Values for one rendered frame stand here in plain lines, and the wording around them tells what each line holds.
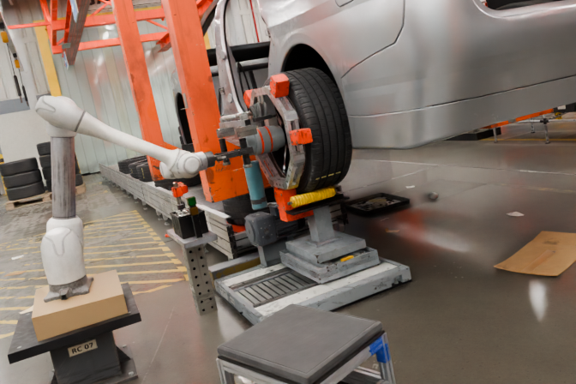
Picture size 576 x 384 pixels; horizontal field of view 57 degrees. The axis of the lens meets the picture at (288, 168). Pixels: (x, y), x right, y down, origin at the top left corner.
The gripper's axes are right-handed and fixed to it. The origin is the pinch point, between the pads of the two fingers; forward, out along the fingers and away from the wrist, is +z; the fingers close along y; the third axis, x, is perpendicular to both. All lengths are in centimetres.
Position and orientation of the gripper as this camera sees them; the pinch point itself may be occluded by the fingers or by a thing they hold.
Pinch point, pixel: (244, 151)
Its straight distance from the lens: 256.5
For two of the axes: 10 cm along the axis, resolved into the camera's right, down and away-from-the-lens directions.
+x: -1.9, -9.7, -1.3
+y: 4.1, 0.4, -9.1
